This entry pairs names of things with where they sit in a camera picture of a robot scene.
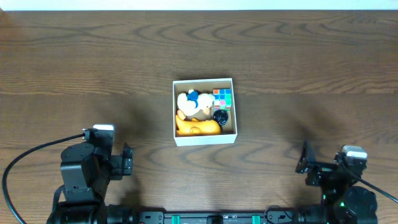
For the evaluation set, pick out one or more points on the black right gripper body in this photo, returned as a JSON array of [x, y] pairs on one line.
[[322, 173]]

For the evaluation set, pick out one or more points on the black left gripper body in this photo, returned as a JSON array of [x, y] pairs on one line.
[[125, 162]]

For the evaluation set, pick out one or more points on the orange plastic duck toy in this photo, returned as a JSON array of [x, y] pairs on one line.
[[196, 127]]

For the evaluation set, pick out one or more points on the plush yellow duck toy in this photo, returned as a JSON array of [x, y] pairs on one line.
[[191, 103]]

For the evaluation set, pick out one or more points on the black round wheel toy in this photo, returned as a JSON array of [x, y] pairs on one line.
[[221, 117]]

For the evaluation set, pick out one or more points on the colourful puzzle cube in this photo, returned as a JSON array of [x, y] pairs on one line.
[[223, 99]]

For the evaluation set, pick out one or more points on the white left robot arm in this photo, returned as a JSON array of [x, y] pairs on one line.
[[87, 171]]

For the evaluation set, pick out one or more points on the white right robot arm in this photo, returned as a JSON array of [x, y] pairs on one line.
[[342, 200]]

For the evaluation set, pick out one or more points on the white cardboard box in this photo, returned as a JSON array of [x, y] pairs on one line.
[[228, 131]]

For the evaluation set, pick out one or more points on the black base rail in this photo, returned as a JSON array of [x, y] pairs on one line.
[[273, 214]]

